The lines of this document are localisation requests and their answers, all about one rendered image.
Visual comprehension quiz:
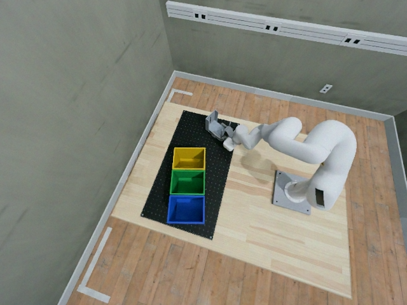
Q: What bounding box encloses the blue bin with label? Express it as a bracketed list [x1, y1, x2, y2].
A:
[167, 195, 205, 224]

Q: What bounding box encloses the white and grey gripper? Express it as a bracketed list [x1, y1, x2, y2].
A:
[212, 123, 237, 151]

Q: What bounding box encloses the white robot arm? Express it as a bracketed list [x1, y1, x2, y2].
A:
[224, 117, 356, 210]

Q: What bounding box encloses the green bin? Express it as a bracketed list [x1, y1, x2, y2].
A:
[170, 170, 205, 196]

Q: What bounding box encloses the yellow recycle bin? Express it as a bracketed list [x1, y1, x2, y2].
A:
[172, 147, 205, 170]

